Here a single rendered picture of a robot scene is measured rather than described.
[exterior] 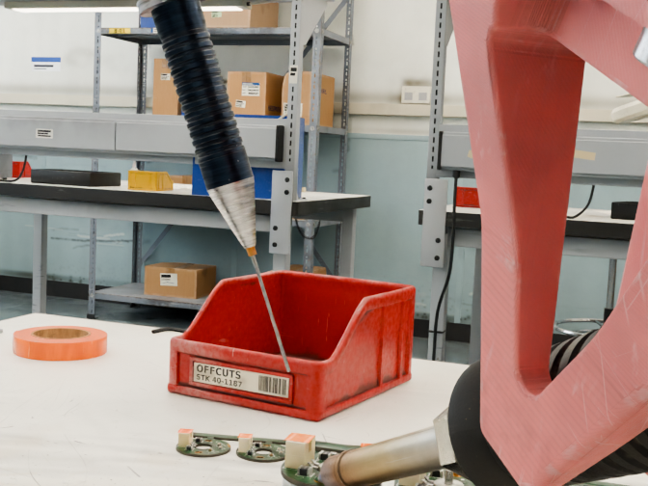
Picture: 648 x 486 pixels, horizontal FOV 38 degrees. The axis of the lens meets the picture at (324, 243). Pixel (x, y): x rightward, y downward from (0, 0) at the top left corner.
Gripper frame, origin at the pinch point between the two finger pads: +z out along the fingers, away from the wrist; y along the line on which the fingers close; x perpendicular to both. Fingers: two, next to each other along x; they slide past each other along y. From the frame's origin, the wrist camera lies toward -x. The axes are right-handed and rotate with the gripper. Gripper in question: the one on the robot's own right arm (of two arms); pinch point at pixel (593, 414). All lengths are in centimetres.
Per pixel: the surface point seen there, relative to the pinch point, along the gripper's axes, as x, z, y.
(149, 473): -19.2, 21.9, -1.9
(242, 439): -20.5, 21.8, -6.5
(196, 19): -11.6, -1.0, 3.0
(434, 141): -182, 89, -132
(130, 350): -40, 33, -8
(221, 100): -10.6, 0.4, 2.4
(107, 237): -430, 288, -127
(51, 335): -43, 34, -3
